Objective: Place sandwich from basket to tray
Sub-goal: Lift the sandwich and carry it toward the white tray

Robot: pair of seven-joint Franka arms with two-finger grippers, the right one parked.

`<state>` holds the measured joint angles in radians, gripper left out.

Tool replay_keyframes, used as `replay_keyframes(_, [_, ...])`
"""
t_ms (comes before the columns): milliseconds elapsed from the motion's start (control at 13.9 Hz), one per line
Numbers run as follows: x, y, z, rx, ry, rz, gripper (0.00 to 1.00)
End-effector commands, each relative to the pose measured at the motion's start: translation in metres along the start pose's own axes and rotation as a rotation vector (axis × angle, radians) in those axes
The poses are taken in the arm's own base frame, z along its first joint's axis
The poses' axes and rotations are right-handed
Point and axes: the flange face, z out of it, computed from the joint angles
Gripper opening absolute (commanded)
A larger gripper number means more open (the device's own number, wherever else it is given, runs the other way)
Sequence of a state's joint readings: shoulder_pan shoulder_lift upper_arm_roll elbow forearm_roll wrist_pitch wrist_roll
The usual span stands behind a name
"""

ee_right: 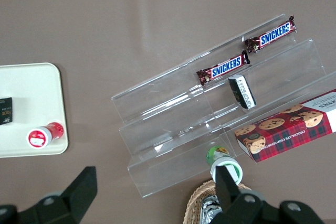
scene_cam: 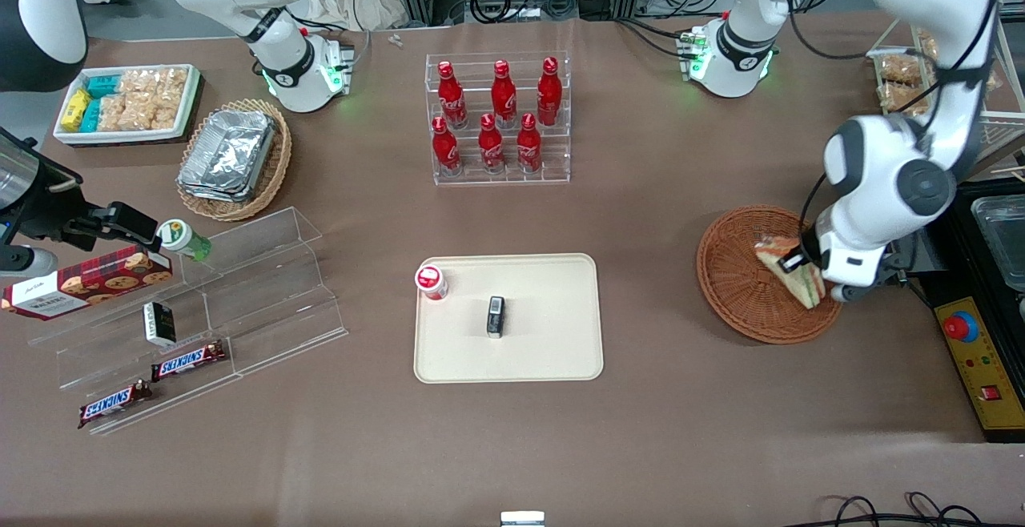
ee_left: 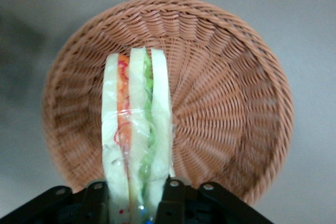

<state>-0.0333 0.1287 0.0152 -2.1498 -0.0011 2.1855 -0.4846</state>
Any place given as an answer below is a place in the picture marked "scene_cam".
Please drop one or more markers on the green bottle white cap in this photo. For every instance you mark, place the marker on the green bottle white cap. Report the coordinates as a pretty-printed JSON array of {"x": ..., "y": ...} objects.
[{"x": 180, "y": 237}]

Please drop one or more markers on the yellow snack packet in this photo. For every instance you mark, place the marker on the yellow snack packet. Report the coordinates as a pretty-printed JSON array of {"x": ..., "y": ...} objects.
[{"x": 75, "y": 109}]

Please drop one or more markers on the black side platform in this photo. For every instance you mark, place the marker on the black side platform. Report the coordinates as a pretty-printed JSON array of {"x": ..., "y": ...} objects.
[{"x": 961, "y": 271}]

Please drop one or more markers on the snickers chocolate bar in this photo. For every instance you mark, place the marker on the snickers chocolate bar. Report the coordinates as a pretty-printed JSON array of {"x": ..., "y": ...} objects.
[
  {"x": 188, "y": 360},
  {"x": 116, "y": 404}
]

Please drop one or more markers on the clear rice cracker bag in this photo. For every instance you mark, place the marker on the clear rice cracker bag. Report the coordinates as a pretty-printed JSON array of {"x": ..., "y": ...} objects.
[
  {"x": 138, "y": 82},
  {"x": 152, "y": 113},
  {"x": 112, "y": 113},
  {"x": 172, "y": 85}
]

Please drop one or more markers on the triangular sandwich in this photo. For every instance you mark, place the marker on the triangular sandwich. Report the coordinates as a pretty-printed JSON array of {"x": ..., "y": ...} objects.
[{"x": 807, "y": 287}]

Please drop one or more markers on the clear plastic container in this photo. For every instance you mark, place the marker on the clear plastic container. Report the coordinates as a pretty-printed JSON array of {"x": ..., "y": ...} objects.
[{"x": 1001, "y": 239}]

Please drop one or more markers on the clear acrylic bottle rack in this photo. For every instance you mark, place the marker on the clear acrylic bottle rack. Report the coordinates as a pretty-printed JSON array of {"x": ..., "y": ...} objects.
[{"x": 552, "y": 166}]

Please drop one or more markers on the white rectangular snack tray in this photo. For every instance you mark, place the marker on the white rectangular snack tray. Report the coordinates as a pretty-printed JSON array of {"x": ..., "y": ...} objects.
[{"x": 190, "y": 110}]

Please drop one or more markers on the cream plastic tray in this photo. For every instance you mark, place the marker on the cream plastic tray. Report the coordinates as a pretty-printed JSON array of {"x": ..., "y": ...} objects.
[{"x": 544, "y": 327}]

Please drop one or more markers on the red cola bottle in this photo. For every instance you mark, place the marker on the red cola bottle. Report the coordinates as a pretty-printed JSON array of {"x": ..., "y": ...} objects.
[
  {"x": 491, "y": 146},
  {"x": 528, "y": 146},
  {"x": 549, "y": 94},
  {"x": 445, "y": 150},
  {"x": 504, "y": 98},
  {"x": 452, "y": 98}
]

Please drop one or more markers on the clear acrylic stepped shelf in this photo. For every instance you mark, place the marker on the clear acrylic stepped shelf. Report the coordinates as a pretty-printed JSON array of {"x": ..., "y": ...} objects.
[{"x": 264, "y": 295}]

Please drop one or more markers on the small white bottle red lid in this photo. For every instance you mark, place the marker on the small white bottle red lid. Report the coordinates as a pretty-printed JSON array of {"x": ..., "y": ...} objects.
[{"x": 431, "y": 280}]

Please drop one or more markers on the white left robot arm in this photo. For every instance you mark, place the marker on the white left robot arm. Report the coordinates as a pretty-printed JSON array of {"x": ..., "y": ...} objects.
[{"x": 889, "y": 166}]

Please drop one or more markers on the light oval wicker basket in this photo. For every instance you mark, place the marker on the light oval wicker basket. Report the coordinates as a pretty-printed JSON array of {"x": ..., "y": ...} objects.
[{"x": 276, "y": 174}]

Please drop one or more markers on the grey metal box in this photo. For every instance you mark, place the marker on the grey metal box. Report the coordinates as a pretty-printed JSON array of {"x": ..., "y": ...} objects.
[{"x": 934, "y": 251}]

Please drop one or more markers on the brown round wicker basket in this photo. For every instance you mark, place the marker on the brown round wicker basket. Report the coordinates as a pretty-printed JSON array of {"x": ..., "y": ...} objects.
[{"x": 737, "y": 287}]

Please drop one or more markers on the teal snack packet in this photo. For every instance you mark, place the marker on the teal snack packet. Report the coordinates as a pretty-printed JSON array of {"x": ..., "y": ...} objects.
[
  {"x": 90, "y": 115},
  {"x": 102, "y": 85}
]

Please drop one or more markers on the yellow emergency stop box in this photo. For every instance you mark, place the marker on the yellow emergency stop box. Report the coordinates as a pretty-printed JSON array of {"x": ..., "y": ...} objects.
[{"x": 985, "y": 375}]

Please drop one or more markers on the stacked aluminium foil trays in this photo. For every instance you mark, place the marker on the stacked aluminium foil trays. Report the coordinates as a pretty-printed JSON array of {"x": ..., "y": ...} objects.
[{"x": 228, "y": 154}]

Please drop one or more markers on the red tartan cookie box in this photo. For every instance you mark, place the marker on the red tartan cookie box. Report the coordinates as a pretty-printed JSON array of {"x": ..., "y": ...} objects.
[{"x": 88, "y": 283}]

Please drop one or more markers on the clear bins of snacks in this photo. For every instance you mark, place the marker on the clear bins of snacks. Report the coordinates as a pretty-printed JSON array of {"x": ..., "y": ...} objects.
[{"x": 1010, "y": 114}]

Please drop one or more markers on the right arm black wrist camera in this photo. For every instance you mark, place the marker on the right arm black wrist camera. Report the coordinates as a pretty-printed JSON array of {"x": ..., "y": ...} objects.
[{"x": 120, "y": 223}]

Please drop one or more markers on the small black white box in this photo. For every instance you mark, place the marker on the small black white box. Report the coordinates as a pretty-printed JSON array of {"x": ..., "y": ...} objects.
[{"x": 160, "y": 323}]

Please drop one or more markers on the fried snack bag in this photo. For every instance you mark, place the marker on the fried snack bag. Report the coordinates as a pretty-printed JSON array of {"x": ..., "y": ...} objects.
[
  {"x": 927, "y": 42},
  {"x": 901, "y": 97},
  {"x": 901, "y": 69}
]

